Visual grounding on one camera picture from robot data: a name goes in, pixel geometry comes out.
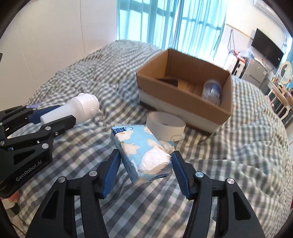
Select brown cardboard box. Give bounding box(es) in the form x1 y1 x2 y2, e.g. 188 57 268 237
136 49 233 134

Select blue floral tissue pack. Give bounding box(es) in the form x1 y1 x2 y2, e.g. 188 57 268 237
111 124 172 184

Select white plug-in night light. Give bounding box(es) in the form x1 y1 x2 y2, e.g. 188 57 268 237
40 93 99 124

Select white dressing table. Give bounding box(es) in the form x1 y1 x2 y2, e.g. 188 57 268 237
268 81 292 120

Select black wall television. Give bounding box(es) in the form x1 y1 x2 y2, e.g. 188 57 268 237
251 28 284 68

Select silver mini fridge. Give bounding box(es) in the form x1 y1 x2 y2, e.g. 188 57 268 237
242 57 267 87

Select teal window curtains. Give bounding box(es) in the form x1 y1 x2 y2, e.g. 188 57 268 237
116 0 227 62

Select white oval vanity mirror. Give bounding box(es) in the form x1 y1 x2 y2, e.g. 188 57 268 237
277 62 292 85

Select white suitcase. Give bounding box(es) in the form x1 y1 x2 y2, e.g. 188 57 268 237
231 57 246 78

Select gingham checked duvet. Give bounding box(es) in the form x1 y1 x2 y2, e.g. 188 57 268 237
18 40 292 237

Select clear cotton swab jar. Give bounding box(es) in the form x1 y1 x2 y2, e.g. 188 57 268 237
201 79 222 106

